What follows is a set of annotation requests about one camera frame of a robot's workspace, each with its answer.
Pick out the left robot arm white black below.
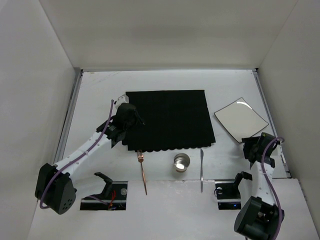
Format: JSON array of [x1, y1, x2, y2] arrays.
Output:
[[34, 101, 144, 215]]

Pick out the copper fork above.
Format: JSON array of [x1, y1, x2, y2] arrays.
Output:
[[137, 150, 148, 196]]

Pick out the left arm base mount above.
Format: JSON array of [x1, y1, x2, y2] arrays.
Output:
[[80, 172, 128, 211]]

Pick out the silver metal cup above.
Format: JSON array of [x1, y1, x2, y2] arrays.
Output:
[[173, 153, 191, 173]]

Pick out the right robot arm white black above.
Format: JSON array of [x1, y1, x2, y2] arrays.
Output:
[[233, 132, 285, 240]]

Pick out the silver table knife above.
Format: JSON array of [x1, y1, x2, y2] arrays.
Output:
[[200, 148, 204, 193]]

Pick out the square white plate black rim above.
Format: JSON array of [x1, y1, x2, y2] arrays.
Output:
[[214, 97, 269, 143]]

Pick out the black cloth placemat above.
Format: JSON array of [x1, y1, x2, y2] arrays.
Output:
[[122, 90, 216, 153]]

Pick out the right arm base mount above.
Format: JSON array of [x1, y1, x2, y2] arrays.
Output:
[[213, 171, 252, 210]]

